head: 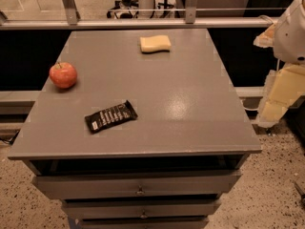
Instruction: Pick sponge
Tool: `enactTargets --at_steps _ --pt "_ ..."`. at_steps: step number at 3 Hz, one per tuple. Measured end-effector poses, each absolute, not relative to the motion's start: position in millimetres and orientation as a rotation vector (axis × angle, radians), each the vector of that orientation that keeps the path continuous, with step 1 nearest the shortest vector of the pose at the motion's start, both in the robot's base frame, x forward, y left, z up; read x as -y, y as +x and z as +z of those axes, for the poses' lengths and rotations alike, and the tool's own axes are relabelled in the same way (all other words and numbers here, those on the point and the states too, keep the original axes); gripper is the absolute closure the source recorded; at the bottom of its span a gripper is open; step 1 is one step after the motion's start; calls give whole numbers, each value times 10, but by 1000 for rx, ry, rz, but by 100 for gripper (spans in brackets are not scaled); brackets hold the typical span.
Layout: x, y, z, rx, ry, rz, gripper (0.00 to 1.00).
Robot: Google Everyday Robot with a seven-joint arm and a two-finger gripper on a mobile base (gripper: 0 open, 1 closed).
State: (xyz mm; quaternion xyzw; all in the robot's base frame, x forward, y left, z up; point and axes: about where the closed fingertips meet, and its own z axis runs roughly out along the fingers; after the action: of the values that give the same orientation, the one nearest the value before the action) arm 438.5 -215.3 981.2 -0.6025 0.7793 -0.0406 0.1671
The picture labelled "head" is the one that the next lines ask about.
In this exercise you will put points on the bottom grey drawer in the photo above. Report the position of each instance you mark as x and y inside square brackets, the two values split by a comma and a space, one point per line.
[152, 223]

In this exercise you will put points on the office chair base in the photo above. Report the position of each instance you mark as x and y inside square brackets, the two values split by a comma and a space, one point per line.
[124, 7]

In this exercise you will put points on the middle grey drawer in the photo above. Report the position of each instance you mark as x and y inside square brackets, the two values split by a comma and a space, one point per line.
[142, 209]

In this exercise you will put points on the top grey drawer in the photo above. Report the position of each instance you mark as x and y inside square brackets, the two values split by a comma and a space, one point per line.
[138, 185]

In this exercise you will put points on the grey drawer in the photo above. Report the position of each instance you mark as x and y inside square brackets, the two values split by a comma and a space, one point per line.
[138, 185]
[142, 209]
[152, 223]

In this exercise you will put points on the grey drawer cabinet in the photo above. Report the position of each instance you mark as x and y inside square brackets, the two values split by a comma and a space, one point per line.
[189, 115]

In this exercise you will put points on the yellow sponge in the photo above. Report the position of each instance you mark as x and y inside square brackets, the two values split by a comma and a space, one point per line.
[155, 43]

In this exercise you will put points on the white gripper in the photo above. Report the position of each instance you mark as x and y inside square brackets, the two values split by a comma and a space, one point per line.
[291, 38]

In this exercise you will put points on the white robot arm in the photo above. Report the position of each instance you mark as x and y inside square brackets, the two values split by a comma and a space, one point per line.
[287, 36]

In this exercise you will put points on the black snack bar wrapper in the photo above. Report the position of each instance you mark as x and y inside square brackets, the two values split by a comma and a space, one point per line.
[111, 117]

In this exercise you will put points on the metal railing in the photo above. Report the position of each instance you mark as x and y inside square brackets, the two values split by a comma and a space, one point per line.
[101, 14]

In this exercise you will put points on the red apple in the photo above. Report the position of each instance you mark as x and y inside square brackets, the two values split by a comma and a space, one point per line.
[63, 75]

